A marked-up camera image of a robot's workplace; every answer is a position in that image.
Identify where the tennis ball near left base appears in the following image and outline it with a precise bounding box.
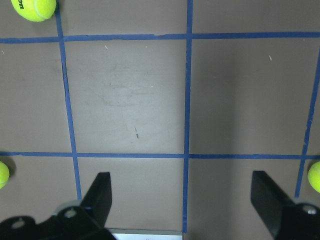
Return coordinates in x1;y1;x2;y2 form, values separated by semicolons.
0;162;10;189

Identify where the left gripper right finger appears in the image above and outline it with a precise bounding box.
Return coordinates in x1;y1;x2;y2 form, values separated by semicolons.
250;170;295;238

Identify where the tennis ball table centre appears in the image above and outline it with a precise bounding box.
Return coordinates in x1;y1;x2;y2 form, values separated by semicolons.
307;161;320;193

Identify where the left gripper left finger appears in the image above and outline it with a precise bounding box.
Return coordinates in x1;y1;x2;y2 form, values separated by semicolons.
80;172;112;228

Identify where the tennis ball left front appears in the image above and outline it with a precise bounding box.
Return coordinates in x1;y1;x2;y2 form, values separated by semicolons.
11;0;57;22

